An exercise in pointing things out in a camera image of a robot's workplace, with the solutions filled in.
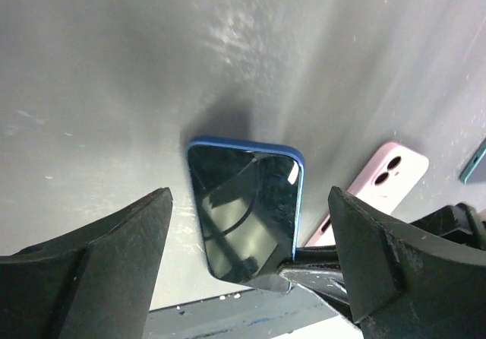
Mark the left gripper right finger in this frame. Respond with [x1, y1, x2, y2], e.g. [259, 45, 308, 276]
[328, 187, 485, 338]

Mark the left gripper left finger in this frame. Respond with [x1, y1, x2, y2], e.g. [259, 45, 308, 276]
[1, 188, 172, 338]

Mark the pink phone case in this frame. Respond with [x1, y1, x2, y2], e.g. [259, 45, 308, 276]
[303, 140, 430, 248]

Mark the teal smartphone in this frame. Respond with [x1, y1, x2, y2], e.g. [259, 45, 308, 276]
[459, 140, 486, 185]

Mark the blue smartphone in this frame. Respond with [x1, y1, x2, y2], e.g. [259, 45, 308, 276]
[186, 135, 305, 293]

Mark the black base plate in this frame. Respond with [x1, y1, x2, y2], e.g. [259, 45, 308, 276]
[143, 288, 336, 338]

